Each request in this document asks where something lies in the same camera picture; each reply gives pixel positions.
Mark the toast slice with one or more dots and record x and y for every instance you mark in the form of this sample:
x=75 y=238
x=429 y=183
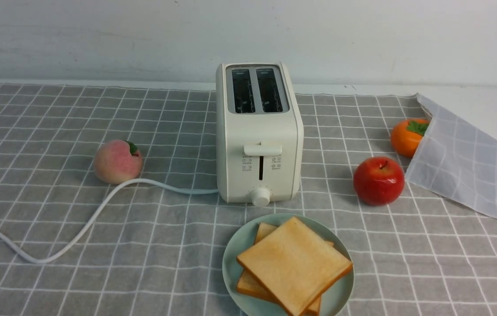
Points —
x=249 y=286
x=295 y=265

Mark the light green round plate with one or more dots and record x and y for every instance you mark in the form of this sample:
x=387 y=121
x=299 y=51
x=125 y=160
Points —
x=235 y=250

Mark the white two-slot toaster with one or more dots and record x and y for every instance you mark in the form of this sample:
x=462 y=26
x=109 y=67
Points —
x=258 y=134

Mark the pink peach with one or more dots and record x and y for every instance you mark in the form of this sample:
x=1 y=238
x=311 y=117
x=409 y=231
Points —
x=118 y=161

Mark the grey checked tablecloth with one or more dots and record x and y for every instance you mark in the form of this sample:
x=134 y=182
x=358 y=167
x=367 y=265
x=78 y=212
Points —
x=154 y=252

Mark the red apple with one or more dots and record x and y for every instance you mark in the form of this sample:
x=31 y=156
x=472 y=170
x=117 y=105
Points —
x=378 y=180

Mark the orange persimmon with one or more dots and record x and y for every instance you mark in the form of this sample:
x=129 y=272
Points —
x=407 y=135

